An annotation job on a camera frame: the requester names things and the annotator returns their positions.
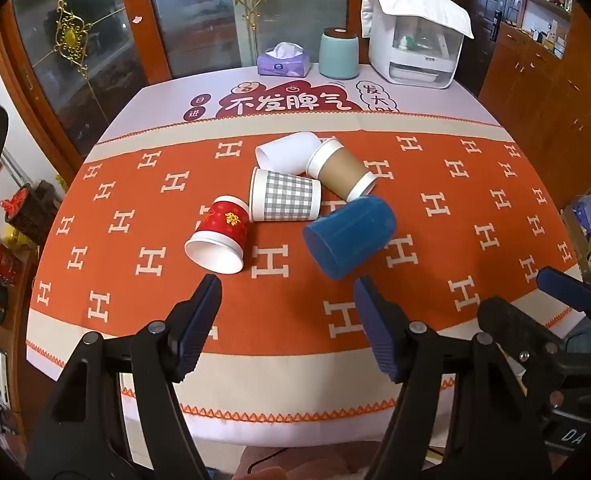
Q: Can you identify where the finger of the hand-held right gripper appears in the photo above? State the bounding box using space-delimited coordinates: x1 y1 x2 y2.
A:
536 267 591 323
477 297 576 411

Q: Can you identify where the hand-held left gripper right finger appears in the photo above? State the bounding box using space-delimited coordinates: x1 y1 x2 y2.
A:
354 276 546 480

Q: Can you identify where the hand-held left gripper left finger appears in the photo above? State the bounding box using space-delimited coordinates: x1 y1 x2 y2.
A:
25 274 223 480

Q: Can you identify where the blue plastic cup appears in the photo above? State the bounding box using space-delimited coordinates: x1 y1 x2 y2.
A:
303 196 397 281

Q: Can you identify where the red paper cup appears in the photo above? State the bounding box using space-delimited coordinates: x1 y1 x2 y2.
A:
184 195 252 275

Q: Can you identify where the grey checked paper cup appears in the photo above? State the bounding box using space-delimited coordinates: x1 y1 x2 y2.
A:
248 167 323 222

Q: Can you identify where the brown sleeve paper cup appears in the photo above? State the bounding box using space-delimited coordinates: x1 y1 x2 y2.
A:
305 138 377 201

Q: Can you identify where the white paper cup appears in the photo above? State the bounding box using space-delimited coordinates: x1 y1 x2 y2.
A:
254 131 321 173

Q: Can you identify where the blue box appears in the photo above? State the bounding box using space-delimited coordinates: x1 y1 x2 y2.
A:
572 194 591 233

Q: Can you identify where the orange printed tablecloth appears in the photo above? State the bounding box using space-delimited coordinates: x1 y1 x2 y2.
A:
25 62 591 433

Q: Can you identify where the beige cloth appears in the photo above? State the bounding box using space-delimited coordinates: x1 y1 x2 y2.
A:
235 437 381 480

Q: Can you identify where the wooden side cabinet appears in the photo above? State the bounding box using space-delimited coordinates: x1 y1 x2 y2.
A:
478 24 591 211

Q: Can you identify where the white countertop appliance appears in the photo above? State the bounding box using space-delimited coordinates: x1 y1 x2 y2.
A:
368 12 464 89

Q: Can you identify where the teal canister with brown lid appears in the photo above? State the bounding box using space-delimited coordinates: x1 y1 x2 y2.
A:
318 27 360 80

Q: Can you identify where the purple tissue box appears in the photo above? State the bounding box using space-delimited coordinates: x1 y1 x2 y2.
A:
256 41 312 78

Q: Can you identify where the glass cabinet door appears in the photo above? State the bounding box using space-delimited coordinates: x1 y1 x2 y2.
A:
118 0 371 81
0 0 173 161

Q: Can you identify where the white cloth cover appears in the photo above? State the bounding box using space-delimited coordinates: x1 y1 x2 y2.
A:
360 0 475 41

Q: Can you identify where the wall shelf with small items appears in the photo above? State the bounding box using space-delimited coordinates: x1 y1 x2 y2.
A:
504 0 576 63

